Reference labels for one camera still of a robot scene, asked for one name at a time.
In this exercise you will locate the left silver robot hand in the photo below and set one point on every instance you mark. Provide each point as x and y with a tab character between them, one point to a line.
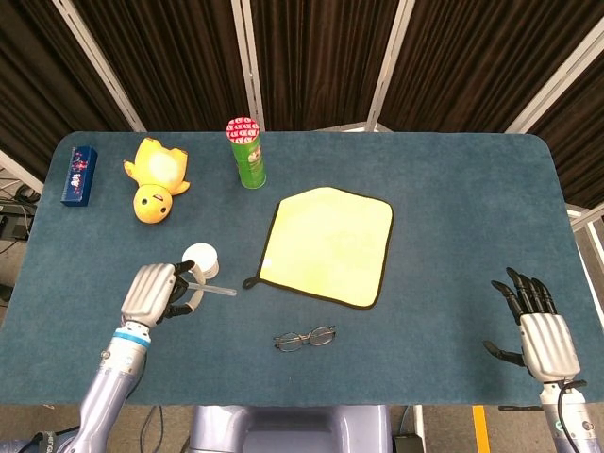
148	292

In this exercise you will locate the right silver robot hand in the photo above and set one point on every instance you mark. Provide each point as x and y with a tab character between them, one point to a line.
542	335

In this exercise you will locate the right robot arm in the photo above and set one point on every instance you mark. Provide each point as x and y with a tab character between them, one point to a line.
568	415

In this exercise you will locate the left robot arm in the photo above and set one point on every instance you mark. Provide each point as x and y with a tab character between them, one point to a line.
111	382

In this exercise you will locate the yellow plush duck toy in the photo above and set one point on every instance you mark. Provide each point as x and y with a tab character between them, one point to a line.
156	181

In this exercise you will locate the dark blue rectangular box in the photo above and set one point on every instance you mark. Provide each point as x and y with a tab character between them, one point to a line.
79	175

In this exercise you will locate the blue table cloth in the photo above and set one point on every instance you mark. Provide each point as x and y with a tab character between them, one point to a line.
292	273

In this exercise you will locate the green cylindrical chips can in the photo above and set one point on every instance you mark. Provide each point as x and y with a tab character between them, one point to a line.
248	158

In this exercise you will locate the yellow towel with black trim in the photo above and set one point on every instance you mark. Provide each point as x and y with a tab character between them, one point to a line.
328	245

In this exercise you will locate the lavender robot torso base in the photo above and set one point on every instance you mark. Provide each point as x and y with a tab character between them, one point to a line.
288	429

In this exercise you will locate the metal frame eyeglasses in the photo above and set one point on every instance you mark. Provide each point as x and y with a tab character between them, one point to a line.
304	338

